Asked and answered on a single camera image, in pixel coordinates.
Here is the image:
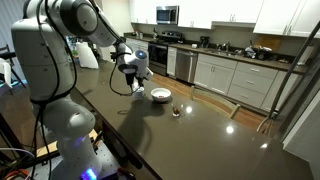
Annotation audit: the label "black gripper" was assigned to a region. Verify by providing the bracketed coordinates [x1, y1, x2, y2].
[124, 72, 138, 94]

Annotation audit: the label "small white bowl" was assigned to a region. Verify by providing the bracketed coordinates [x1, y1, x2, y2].
[133, 85, 146, 99]

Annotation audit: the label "large white bowl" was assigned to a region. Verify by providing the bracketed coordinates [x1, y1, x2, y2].
[150, 87, 172, 103]

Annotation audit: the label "black swivel stool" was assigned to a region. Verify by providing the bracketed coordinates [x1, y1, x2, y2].
[109, 49, 126, 67]

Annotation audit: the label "black and steel stove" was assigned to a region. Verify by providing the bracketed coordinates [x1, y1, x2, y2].
[148, 30, 185, 77]

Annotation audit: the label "clear drinking glass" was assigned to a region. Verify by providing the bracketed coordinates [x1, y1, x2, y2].
[171, 103, 182, 118]

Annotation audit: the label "stainless steel dishwasher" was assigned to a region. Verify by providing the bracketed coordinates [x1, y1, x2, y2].
[175, 49, 198, 84]

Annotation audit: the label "stainless steel microwave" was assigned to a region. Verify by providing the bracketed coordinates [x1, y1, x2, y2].
[155, 5, 180, 25]

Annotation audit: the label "pale wooden chair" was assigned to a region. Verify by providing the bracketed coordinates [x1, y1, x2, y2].
[189, 85, 242, 120]

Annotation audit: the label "black coffee maker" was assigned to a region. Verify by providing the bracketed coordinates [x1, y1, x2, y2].
[199, 35, 211, 49]

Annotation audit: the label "metal sink faucet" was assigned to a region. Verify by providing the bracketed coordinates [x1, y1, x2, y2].
[218, 41, 232, 53]

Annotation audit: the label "white lower kitchen cabinets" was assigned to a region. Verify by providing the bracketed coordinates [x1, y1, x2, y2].
[125, 37, 303, 114]

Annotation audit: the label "white kitchen cabinets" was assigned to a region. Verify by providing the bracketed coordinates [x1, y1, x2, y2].
[125, 37, 303, 114]
[129, 0, 320, 38]

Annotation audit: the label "black tripod stand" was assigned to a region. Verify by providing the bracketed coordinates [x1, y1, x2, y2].
[0, 44, 27, 88]

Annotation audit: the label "white plastic object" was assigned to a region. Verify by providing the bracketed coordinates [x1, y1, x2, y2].
[0, 58, 13, 89]

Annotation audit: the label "pile of dishes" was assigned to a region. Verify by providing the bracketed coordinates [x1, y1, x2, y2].
[244, 44, 274, 61]

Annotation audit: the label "grey vertical blinds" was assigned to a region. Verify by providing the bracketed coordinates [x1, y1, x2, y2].
[0, 0, 26, 48]

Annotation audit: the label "dark kitchen countertop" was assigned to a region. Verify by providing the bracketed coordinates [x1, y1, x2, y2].
[124, 31, 308, 75]

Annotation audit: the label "wooden cutting board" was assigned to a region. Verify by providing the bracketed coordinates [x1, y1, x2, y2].
[254, 34, 283, 52]

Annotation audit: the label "white upper kitchen cabinets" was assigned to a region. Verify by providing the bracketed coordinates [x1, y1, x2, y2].
[129, 0, 320, 38]

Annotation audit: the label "stainless steel refrigerator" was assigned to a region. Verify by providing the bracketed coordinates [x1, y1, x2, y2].
[256, 19, 320, 144]

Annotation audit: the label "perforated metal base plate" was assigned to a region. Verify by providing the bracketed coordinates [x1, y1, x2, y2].
[31, 141, 121, 180]

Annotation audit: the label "black cable bundle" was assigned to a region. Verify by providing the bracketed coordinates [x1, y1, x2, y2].
[29, 0, 78, 180]

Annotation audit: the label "white cable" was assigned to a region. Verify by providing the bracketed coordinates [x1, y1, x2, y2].
[0, 147, 36, 168]

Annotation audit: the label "orange cable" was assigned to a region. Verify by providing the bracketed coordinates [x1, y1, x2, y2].
[3, 168, 31, 180]

